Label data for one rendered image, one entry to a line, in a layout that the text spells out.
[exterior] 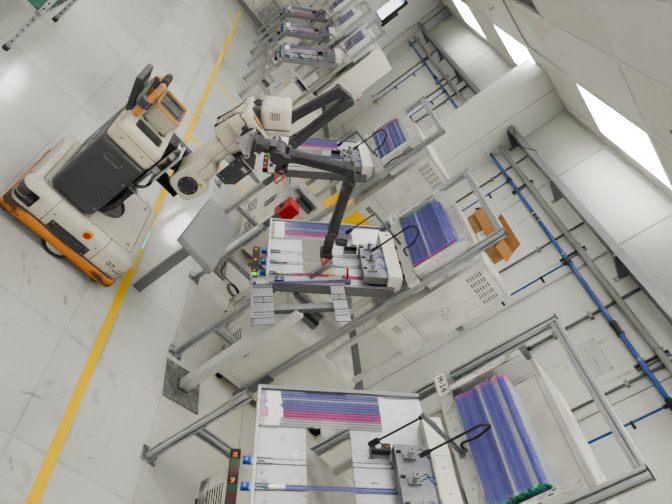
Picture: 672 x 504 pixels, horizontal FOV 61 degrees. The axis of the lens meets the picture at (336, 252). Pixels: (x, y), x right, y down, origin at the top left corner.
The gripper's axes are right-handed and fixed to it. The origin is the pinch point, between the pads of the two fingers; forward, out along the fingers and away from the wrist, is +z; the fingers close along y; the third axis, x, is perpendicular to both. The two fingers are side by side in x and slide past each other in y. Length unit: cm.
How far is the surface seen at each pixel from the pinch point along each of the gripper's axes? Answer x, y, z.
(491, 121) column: -193, 293, -20
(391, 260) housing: -37.7, -2.6, -11.3
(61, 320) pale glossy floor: 126, -54, 19
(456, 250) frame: -63, -23, -36
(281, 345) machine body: 16, -21, 47
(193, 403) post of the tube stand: 60, -48, 72
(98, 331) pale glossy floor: 112, -46, 31
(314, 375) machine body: -8, -21, 68
